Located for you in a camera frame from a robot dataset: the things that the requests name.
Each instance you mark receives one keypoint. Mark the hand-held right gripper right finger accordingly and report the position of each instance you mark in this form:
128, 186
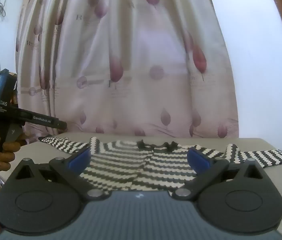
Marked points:
199, 160

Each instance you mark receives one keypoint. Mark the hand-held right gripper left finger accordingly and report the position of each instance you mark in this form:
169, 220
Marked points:
80, 158

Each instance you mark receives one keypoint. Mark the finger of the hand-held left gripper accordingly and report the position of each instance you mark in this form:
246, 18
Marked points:
41, 119

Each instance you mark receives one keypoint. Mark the black and white striped sweater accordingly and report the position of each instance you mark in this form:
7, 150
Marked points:
131, 160

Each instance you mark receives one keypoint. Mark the person's left hand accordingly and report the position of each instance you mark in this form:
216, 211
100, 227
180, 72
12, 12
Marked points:
4, 156

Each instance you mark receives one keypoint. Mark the pink leaf-patterned bed sheet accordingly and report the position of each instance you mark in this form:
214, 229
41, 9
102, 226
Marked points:
131, 55

